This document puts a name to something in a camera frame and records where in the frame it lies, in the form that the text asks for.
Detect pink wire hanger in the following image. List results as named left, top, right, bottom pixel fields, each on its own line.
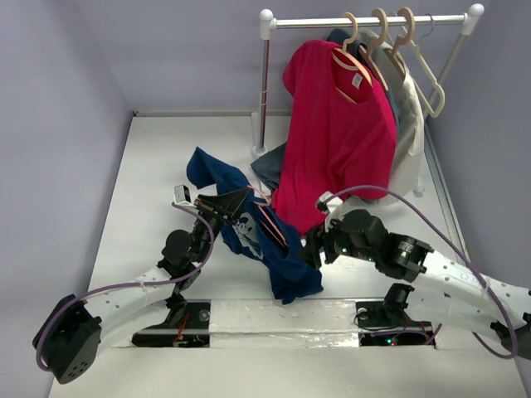
left=247, top=185, right=288, bottom=250

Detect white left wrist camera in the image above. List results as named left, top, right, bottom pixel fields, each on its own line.
left=173, top=184, right=193, bottom=206

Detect white t shirt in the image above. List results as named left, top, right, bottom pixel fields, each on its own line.
left=376, top=42, right=424, bottom=196

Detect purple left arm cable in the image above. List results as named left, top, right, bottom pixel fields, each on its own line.
left=34, top=201, right=216, bottom=371

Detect wooden hanger with white shirt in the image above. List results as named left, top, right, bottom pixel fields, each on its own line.
left=385, top=7, right=416, bottom=80

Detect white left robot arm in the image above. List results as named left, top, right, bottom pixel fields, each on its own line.
left=32, top=185, right=251, bottom=384

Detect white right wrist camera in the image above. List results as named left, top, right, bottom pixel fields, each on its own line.
left=315, top=192, right=343, bottom=226

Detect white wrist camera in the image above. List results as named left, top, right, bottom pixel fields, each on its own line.
left=315, top=192, right=343, bottom=226
left=173, top=184, right=193, bottom=206

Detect white metal clothes rack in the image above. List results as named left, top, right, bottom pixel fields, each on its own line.
left=250, top=2, right=485, bottom=197

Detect grey blue t shirt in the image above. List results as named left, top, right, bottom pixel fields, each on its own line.
left=251, top=28, right=402, bottom=192

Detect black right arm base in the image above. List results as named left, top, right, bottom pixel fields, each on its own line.
left=353, top=284, right=439, bottom=347

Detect wooden hanger with grey shirt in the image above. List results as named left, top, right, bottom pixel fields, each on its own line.
left=358, top=7, right=391, bottom=92

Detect red t shirt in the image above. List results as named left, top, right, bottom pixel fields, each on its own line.
left=273, top=40, right=397, bottom=235

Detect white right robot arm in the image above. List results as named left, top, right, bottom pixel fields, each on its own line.
left=299, top=210, right=530, bottom=359

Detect wooden hanger with red shirt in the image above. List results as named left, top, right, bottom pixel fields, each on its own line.
left=332, top=12, right=373, bottom=86

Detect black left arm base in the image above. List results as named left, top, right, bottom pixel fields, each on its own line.
left=131, top=296, right=211, bottom=348

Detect cream plastic empty hanger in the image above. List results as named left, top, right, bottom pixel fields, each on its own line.
left=389, top=24, right=446, bottom=119

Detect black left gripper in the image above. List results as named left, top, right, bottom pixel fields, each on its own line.
left=191, top=187, right=249, bottom=264

